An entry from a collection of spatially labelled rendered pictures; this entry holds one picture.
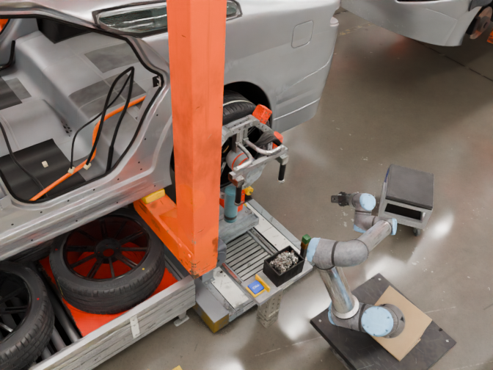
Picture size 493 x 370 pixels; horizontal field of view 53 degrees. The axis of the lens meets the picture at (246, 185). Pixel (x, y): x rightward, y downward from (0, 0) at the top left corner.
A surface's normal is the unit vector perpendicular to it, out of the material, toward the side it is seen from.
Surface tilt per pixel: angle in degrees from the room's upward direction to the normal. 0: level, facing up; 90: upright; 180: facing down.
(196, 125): 90
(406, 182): 0
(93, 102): 7
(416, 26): 104
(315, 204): 0
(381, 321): 43
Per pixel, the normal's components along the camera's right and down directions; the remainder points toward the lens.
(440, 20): -0.09, 0.69
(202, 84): 0.63, 0.56
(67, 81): -0.07, -0.64
